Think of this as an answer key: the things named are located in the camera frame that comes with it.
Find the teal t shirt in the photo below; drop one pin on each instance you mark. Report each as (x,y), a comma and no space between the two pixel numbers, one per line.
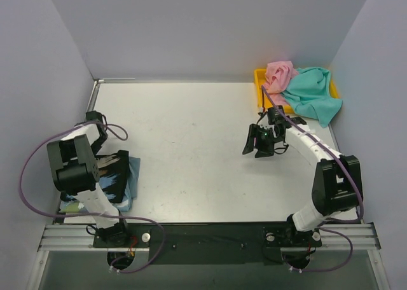
(309,95)

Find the yellow plastic bin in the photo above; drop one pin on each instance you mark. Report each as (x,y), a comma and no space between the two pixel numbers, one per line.
(259,80)

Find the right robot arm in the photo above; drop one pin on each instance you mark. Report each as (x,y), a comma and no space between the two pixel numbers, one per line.
(337,185)

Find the black t shirt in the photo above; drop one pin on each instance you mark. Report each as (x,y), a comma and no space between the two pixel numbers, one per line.
(114,170)

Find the folded light blue t shirt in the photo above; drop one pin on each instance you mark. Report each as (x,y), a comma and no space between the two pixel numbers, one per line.
(131,190)

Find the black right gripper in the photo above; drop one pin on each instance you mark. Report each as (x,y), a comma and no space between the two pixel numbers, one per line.
(260,140)

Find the aluminium front rail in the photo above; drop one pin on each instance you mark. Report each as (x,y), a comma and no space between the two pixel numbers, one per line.
(335,237)

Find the pink t shirt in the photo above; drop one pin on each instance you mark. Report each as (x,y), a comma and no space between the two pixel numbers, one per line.
(278,75)

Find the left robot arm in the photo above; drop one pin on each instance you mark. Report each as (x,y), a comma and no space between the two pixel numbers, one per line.
(75,172)

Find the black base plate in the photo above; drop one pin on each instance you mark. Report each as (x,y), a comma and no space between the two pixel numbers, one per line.
(217,243)

